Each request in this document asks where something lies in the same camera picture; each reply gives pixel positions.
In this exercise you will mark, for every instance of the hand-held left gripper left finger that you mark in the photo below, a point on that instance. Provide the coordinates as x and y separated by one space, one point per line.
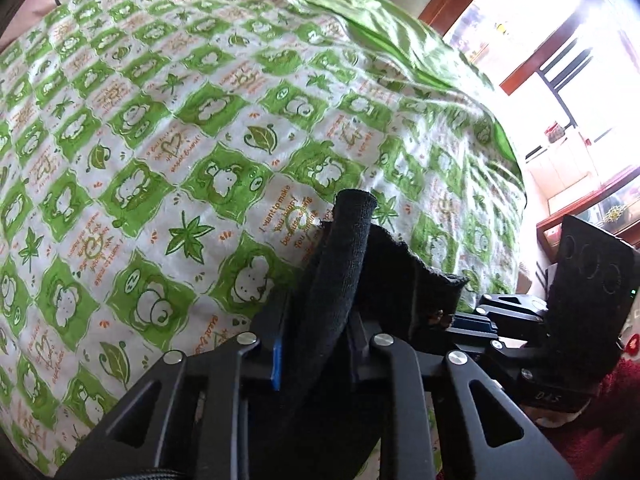
278 360

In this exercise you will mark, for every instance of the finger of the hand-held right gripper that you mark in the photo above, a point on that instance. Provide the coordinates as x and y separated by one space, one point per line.
515 306
472 334

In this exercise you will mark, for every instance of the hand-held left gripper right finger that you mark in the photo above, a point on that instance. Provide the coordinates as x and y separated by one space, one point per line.
400 360

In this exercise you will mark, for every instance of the black pants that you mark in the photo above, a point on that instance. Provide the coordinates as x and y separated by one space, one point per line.
345 270

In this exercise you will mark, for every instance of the wooden cabinet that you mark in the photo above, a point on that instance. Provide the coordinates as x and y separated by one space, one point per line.
580 205

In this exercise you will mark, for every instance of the red fuzzy cloth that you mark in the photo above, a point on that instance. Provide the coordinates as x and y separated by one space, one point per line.
600 440

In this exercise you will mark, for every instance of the green printed bed sheet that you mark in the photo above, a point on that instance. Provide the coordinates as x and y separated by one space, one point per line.
150 160

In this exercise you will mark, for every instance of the plain green quilt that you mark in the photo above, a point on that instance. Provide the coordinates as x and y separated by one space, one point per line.
400 35

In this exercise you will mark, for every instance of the wooden window frame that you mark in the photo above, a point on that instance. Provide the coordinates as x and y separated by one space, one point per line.
520 77

